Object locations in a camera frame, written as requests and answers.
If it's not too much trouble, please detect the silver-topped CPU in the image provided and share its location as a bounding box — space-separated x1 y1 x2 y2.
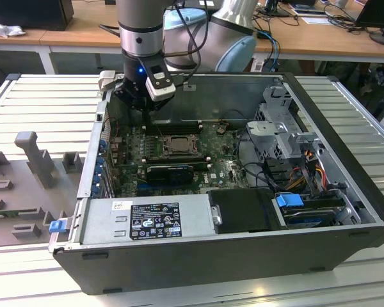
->
170 136 193 152

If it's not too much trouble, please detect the metal CPU socket cover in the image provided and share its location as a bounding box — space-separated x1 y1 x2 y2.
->
163 134 200 155

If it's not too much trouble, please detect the RAM slot with white clips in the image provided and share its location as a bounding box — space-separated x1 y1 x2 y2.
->
150 126 203 131
141 156 210 161
151 119 203 125

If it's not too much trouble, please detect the CPU socket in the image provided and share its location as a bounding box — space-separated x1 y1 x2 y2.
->
161 133 202 157

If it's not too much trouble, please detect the gray case latch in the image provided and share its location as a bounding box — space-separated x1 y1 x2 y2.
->
97 70 118 93

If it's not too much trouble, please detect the wooden desk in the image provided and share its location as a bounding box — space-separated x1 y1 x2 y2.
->
0 0 384 65

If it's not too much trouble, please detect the black graphics card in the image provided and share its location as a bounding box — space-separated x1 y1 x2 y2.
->
146 164 195 185

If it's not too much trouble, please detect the green motherboard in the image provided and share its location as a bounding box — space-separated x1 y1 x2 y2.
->
110 123 269 198

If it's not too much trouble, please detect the black box on desk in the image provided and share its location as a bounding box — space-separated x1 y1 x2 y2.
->
0 0 75 32

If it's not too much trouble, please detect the gray power supply unit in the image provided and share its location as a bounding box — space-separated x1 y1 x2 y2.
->
69 193 217 246

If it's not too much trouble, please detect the crumpled white paper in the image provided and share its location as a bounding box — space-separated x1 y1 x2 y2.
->
0 17 27 38

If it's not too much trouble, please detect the metal drive cage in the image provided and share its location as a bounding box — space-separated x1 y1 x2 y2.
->
245 85 328 162

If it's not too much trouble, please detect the gray parts rack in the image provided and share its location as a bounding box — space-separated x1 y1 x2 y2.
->
0 130 86 248

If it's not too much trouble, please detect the blue plastic latch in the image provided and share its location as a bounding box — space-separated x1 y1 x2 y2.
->
49 219 67 234

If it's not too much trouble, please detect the black plastic shroud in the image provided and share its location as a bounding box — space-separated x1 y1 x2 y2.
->
207 188 287 233

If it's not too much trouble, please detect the black monitor stand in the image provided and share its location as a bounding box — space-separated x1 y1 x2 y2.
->
264 0 292 17

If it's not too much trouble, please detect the green RAM stick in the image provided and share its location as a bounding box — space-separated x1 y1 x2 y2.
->
0 210 24 221

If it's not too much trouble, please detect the hard disk in blue carrier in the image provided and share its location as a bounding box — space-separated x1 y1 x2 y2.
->
272 192 346 230

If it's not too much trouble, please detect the black PC case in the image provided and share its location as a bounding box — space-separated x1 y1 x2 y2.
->
47 70 384 295

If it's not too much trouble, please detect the white paper sheet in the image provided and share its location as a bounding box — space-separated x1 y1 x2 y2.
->
302 15 332 25

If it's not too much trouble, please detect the black computer monitor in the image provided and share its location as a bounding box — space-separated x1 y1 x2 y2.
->
355 0 384 47

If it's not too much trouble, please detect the coloured power wire bundle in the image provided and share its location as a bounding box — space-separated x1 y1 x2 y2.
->
284 150 328 193

